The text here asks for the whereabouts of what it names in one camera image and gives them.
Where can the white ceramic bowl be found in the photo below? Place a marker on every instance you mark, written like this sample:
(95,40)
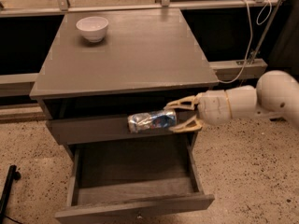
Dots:
(93,28)

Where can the grey wooden drawer cabinet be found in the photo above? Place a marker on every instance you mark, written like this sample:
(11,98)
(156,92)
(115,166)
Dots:
(133,53)

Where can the thin metal diagonal rod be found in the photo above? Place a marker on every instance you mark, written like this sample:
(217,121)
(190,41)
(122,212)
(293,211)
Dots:
(264,31)

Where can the open grey middle drawer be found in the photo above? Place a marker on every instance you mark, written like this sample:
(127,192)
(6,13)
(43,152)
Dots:
(133,179)

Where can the black pole on floor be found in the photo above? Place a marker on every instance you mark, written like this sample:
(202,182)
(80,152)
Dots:
(12,175)

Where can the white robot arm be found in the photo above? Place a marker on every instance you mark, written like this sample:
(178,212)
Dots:
(275,96)

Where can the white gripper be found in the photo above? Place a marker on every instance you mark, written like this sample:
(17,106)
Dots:
(213,107)

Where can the grey metal railing frame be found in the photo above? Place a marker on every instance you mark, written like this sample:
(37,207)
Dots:
(106,81)

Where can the closed grey top drawer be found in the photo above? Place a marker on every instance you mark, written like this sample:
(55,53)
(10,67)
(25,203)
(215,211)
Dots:
(96,129)

